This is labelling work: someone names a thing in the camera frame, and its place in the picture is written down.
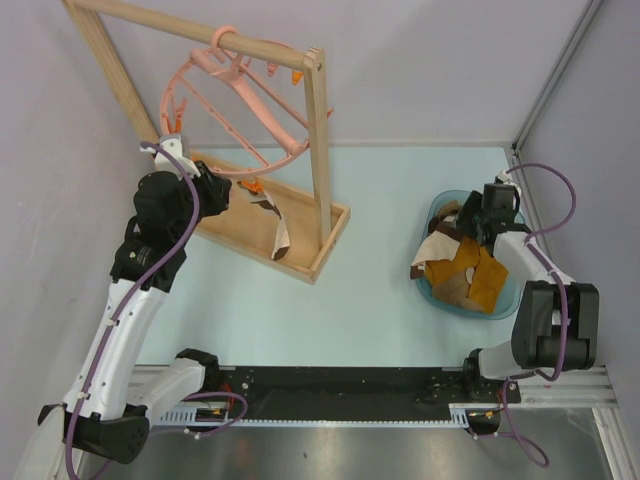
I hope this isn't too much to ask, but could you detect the orange clothes clip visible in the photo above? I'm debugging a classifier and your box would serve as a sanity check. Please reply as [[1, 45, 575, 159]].
[[239, 178, 264, 195]]

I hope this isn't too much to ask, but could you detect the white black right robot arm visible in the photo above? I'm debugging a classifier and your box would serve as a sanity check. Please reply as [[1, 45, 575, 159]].
[[454, 179, 600, 401]]

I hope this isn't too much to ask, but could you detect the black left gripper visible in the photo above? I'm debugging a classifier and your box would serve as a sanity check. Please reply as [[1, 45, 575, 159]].
[[172, 160, 230, 243]]

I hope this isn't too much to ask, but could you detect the cream brown striped sock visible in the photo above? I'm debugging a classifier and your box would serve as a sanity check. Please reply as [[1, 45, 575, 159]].
[[238, 182, 294, 261]]

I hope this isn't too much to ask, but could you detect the wooden hanger rack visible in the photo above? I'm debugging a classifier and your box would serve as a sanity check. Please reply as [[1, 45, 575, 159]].
[[65, 1, 350, 284]]

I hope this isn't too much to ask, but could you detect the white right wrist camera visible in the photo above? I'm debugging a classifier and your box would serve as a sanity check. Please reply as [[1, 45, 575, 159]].
[[494, 170, 522, 199]]

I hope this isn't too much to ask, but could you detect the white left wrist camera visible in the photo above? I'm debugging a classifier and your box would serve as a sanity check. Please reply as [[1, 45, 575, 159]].
[[154, 133, 200, 179]]

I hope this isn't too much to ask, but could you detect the pile of socks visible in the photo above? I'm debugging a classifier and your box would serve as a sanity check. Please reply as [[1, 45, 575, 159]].
[[410, 200, 508, 314]]

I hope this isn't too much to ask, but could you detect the mustard yellow sock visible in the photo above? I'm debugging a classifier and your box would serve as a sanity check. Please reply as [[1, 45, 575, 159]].
[[425, 237, 508, 314]]

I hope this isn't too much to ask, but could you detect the white slotted cable duct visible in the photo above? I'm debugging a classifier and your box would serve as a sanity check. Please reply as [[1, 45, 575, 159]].
[[124, 404, 474, 429]]

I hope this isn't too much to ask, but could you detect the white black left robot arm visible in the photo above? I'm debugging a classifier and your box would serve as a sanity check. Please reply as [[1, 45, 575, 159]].
[[38, 161, 231, 477]]

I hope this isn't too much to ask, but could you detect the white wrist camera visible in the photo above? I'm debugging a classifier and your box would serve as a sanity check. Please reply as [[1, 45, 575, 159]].
[[494, 170, 522, 199], [154, 133, 200, 179]]

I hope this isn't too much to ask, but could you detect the aluminium frame profile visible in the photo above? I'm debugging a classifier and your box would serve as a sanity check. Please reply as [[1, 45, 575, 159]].
[[518, 1, 639, 479]]

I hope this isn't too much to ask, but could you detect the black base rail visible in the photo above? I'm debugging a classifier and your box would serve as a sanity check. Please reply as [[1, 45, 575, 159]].
[[199, 364, 476, 424]]

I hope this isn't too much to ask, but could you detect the pink round clip hanger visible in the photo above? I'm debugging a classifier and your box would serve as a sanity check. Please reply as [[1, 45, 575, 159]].
[[159, 25, 332, 182]]

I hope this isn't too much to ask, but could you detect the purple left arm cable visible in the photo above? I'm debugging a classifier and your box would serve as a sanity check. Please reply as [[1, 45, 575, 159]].
[[62, 141, 201, 479]]

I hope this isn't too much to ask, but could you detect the blue plastic sock bin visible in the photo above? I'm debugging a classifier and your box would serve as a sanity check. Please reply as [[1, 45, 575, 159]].
[[415, 190, 520, 321]]

